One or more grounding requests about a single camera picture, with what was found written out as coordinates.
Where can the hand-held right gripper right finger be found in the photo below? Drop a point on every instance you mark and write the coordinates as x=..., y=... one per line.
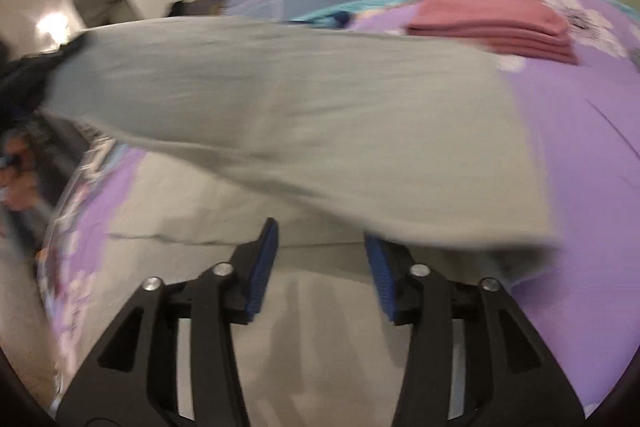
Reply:
x=381, y=277

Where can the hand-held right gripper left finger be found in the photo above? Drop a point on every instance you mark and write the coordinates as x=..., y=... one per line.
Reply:
x=262, y=272

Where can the beige garment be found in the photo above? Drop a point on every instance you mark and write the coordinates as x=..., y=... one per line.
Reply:
x=325, y=332

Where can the light grey small garment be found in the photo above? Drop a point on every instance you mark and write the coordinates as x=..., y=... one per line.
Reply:
x=250, y=107

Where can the folded pink clothes stack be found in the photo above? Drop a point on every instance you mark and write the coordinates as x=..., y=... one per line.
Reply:
x=490, y=24

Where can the person's left hand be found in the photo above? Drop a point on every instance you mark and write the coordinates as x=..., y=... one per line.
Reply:
x=15, y=187

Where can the purple floral bedsheet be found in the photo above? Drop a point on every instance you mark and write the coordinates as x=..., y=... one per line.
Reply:
x=580, y=167

